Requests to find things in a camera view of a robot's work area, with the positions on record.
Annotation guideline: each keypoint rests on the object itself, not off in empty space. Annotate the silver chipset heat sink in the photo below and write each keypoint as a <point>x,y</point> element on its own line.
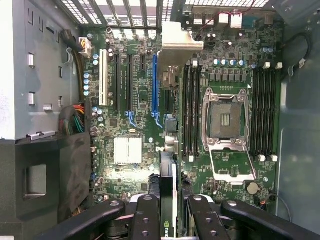
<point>128,150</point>

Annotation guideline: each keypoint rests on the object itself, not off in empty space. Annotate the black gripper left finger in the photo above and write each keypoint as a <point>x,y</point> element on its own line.
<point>147,220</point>

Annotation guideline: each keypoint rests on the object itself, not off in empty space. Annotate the green motherboard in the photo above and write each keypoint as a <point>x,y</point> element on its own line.
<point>147,130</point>

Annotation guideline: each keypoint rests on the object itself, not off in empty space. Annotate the white expansion slot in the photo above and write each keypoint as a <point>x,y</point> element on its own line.
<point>103,77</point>

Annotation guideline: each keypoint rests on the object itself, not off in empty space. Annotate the CPU socket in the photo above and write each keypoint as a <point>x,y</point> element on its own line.
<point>226,117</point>

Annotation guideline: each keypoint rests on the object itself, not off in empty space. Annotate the grey power supply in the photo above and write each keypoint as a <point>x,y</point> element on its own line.
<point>45,75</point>

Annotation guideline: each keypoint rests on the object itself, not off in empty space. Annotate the thin metal locking lever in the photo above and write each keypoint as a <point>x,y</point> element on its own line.
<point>252,166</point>

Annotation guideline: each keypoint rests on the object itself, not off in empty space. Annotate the black plastic air shroud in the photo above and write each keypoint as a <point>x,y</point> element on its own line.
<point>62,162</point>

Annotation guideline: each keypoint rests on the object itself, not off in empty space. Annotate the white power connector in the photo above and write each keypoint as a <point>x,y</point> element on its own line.
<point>85,47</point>

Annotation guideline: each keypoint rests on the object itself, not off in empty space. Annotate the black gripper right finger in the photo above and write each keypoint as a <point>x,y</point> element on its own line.
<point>205,220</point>

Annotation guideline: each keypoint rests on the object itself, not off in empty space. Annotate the grey PC case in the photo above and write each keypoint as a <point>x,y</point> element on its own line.
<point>300,125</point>

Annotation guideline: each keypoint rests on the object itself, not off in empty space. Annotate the short black expansion slot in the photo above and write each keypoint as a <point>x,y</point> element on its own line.
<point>142,62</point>

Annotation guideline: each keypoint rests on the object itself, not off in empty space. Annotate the round coin battery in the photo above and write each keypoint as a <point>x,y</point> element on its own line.
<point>253,188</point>

